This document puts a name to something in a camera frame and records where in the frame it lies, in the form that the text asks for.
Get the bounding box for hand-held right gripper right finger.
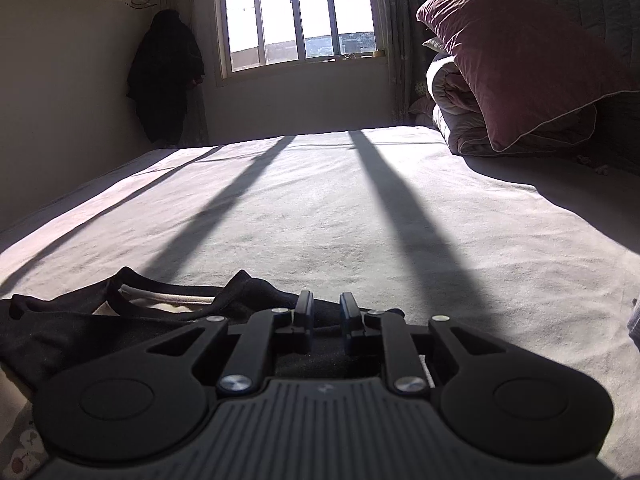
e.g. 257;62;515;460
339;291;501;398

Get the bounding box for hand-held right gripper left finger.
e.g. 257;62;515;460
147;290;317;397

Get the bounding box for black fleece-lined pants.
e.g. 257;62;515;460
0;266;406;401

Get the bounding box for small pink cushion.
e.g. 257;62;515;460
407;95;437;127

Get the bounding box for folded grey pink duvet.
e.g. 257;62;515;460
425;52;598;157

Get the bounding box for dark hanging coat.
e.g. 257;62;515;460
126;8;206;145

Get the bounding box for maroon pillow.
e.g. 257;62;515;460
416;0;640;153

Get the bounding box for floral patterned cloth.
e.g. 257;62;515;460
0;400;48;480

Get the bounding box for grey quilted headboard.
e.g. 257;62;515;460
547;0;640;171

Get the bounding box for window with white frame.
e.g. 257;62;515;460
215;0;388;81

